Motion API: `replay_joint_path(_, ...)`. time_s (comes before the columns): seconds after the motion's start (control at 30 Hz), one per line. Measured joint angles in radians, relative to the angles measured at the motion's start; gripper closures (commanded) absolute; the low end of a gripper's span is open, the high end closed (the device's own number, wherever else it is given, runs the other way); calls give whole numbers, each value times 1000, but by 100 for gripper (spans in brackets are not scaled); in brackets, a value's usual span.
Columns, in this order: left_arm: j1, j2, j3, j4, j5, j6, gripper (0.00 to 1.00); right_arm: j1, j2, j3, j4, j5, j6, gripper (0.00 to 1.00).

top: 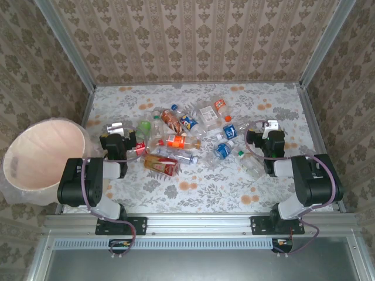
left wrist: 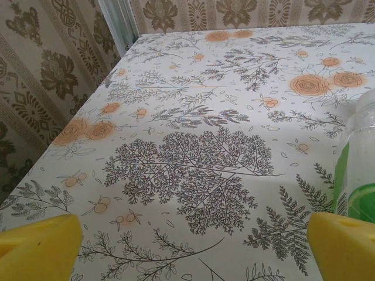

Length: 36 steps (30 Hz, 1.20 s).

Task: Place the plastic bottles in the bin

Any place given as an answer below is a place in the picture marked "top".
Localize red label cola bottle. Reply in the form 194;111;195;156
125;139;165;157

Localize green label clear bottle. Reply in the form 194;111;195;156
137;119;152;141

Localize clear bottle green cap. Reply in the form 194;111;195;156
237;150;266;179

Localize clear bottle crane print label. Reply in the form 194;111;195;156
151;115;165;141

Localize red gold label bottle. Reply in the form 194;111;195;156
142;154;181;177

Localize brown label bottle cream cap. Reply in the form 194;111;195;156
160;108;186;137

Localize orange label bottle white cap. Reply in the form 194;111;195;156
211;95;231;115

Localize large clear bottle white label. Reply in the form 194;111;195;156
193;101;233;132

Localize clear bottle bluish base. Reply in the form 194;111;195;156
155;148;199;165

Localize floral tablecloth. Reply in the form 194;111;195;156
63;83;335;214

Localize grey metal panel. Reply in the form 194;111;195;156
26;237;375;281

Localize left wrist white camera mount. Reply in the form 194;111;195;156
106;122;125;136

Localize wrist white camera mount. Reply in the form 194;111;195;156
106;122;125;136
262;119;281;139

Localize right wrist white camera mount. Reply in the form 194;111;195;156
262;119;281;139

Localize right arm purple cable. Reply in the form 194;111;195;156
244;119;338;258

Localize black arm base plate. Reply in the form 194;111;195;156
95;215;148;236
250;215;305;236

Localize black connector with wires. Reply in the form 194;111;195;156
108;238;132;255
271;237;294;254

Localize aluminium mounting rail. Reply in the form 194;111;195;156
43;213;360;237

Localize aluminium frame post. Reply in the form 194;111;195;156
299;0;357;88
34;0;97;91

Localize slotted grey cable duct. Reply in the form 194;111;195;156
54;237;272;250

